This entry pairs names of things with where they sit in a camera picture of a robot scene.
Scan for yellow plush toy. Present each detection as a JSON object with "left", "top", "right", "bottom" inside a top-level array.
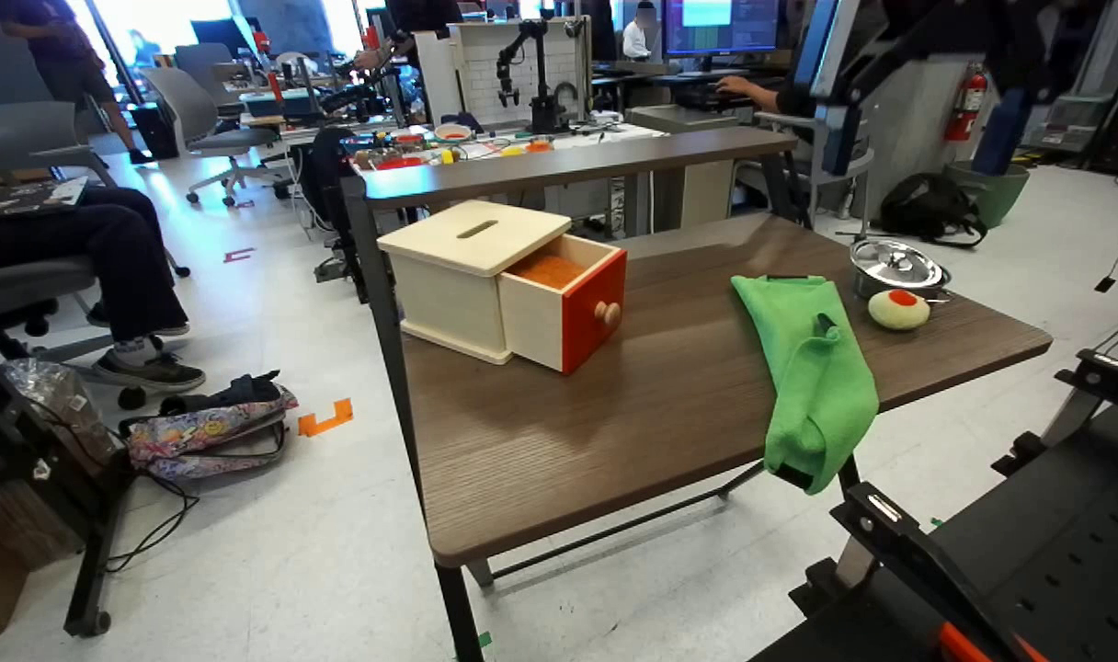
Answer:
[{"left": 865, "top": 286, "right": 935, "bottom": 335}]

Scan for red front wooden drawer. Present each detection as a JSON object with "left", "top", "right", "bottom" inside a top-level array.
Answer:
[{"left": 499, "top": 231, "right": 630, "bottom": 378}]

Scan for red box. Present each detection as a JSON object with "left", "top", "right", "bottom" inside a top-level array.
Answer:
[{"left": 374, "top": 200, "right": 575, "bottom": 369}]

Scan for dark top side table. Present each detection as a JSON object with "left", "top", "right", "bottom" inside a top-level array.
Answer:
[{"left": 339, "top": 123, "right": 814, "bottom": 311}]

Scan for white table with toys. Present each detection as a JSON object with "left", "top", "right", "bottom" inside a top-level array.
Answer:
[{"left": 344, "top": 111, "right": 662, "bottom": 173}]

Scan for green cloth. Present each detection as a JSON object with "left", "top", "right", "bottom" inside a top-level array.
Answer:
[{"left": 729, "top": 273, "right": 882, "bottom": 497}]

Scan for white board panel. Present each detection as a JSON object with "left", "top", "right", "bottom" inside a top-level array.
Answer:
[{"left": 413, "top": 16, "right": 594, "bottom": 134}]

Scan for silver pot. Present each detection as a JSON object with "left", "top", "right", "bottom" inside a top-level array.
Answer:
[{"left": 849, "top": 268, "right": 952, "bottom": 302}]

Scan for silver pot lid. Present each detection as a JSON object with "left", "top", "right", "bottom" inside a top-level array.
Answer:
[{"left": 844, "top": 237, "right": 952, "bottom": 295}]

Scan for computer monitor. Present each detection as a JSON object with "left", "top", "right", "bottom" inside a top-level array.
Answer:
[{"left": 659, "top": 0, "right": 783, "bottom": 63}]

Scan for colourful patterned backpack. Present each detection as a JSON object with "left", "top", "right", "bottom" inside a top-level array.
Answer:
[{"left": 120, "top": 371, "right": 303, "bottom": 486}]

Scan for black backpack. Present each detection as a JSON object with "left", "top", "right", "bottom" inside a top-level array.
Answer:
[{"left": 876, "top": 166, "right": 989, "bottom": 246}]

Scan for grey office chair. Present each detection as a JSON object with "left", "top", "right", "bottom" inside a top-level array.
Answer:
[{"left": 143, "top": 58, "right": 299, "bottom": 211}]

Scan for seated person dark trousers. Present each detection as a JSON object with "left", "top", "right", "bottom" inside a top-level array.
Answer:
[{"left": 0, "top": 182, "right": 211, "bottom": 396}]

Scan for green bin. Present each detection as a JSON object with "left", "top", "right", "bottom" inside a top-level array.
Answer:
[{"left": 949, "top": 162, "right": 1032, "bottom": 237}]

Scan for red fire extinguisher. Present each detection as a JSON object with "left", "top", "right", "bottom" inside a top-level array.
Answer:
[{"left": 940, "top": 67, "right": 991, "bottom": 148}]

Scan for black perforated mounting board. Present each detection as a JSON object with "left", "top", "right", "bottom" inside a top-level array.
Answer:
[{"left": 751, "top": 311, "right": 1118, "bottom": 662}]

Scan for person in purple shirt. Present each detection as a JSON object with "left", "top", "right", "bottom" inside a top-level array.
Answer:
[{"left": 0, "top": 0, "right": 146, "bottom": 162}]

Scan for orange floor bracket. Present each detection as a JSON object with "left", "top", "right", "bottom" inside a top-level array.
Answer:
[{"left": 294, "top": 396, "right": 358, "bottom": 443}]

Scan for black table frame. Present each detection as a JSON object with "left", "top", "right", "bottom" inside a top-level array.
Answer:
[{"left": 339, "top": 171, "right": 865, "bottom": 662}]

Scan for black clamp orange handle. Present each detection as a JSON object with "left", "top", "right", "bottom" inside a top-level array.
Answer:
[{"left": 828, "top": 483, "right": 1053, "bottom": 662}]

